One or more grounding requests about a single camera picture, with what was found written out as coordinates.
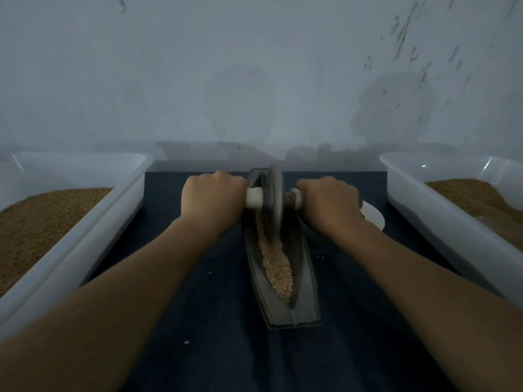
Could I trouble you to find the white plastic tray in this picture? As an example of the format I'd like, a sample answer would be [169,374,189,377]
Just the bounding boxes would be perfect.
[379,151,523,307]
[0,151,155,344]

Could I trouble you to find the small ground grain portion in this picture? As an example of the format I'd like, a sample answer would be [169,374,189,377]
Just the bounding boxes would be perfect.
[255,212,294,302]

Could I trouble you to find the person's left hand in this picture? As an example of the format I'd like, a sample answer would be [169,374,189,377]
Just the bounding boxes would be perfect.
[180,170,248,240]

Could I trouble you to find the person's right forearm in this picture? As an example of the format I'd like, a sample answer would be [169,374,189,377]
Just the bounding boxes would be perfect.
[337,218,523,392]

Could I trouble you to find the dark blue tablecloth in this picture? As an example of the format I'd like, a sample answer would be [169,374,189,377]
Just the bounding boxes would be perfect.
[86,171,459,392]

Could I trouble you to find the boat-shaped metal grinding trough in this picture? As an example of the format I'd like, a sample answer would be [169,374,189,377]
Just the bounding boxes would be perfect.
[242,168,321,330]

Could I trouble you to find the white round plate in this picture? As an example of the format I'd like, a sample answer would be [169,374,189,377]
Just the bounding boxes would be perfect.
[360,200,386,232]

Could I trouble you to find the person's left forearm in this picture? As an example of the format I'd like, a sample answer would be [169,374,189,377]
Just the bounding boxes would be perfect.
[0,216,217,392]

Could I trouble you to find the person's right hand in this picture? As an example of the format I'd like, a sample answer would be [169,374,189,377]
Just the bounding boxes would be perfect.
[296,176,367,242]

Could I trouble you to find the metal grinding wheel with handles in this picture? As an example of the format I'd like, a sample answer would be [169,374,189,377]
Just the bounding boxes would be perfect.
[245,164,304,237]

